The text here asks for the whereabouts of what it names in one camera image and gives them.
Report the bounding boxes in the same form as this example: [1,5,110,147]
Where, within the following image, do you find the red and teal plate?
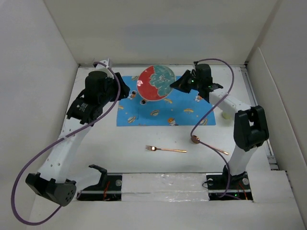
[137,65,176,102]

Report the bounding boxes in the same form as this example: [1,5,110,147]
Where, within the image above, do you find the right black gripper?
[169,69,201,93]

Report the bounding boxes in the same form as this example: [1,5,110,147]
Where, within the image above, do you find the metal rail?
[80,190,243,194]

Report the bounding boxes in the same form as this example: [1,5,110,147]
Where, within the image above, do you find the copper fork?
[145,145,187,153]

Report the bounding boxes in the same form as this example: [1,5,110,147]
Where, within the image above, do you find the pale yellow mug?
[222,112,233,120]

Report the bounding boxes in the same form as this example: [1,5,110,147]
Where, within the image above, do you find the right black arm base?
[202,172,253,201]

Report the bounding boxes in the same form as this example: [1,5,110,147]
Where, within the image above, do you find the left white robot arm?
[25,70,130,207]

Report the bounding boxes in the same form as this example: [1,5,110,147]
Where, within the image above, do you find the copper spoon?
[190,135,229,156]

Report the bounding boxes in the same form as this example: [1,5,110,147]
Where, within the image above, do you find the blue astronaut print cloth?
[117,76,212,127]

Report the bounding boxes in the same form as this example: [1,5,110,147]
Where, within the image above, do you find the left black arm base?
[76,164,123,201]

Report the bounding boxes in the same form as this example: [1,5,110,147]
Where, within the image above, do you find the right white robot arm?
[170,61,269,189]

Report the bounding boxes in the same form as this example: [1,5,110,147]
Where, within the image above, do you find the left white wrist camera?
[93,58,112,71]

